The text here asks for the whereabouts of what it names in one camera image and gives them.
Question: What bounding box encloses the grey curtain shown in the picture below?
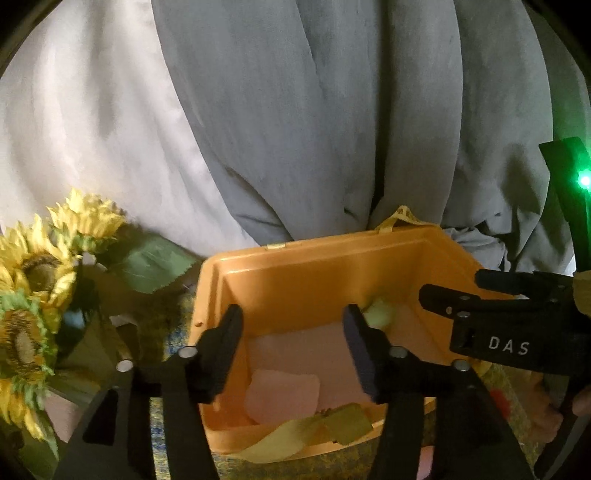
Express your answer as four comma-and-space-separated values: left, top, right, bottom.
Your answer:
151, 0, 591, 278

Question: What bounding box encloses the white curtain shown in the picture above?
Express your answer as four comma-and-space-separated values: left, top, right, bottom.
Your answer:
0, 0, 259, 252

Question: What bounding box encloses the artificial sunflower bouquet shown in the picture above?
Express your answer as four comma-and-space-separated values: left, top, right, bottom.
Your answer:
0, 187, 202, 457

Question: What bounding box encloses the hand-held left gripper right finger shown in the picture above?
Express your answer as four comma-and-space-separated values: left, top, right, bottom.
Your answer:
343, 304, 536, 480

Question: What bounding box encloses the pale green soft sponge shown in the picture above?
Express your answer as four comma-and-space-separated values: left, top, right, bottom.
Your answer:
362, 296, 398, 330

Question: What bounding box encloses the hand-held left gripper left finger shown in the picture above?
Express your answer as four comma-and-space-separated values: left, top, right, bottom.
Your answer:
53, 305, 245, 480

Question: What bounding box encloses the orange plastic box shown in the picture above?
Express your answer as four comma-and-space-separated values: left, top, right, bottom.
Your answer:
187, 225, 485, 455

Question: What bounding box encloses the pink rounded flat sponge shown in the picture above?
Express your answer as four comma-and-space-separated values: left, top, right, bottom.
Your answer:
244, 368, 322, 425

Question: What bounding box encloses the yellow ribbon handle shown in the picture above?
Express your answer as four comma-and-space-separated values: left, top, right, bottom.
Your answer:
228, 403, 375, 462
376, 205, 437, 232

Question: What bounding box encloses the pale pink pad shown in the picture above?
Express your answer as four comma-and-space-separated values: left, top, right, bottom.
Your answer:
248, 302, 444, 416

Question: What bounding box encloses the person's right hand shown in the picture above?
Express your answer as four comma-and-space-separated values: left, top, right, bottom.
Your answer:
529, 373, 564, 443

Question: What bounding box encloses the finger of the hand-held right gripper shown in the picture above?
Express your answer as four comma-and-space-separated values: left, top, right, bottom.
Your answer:
475, 269, 574, 297
419, 285, 525, 324

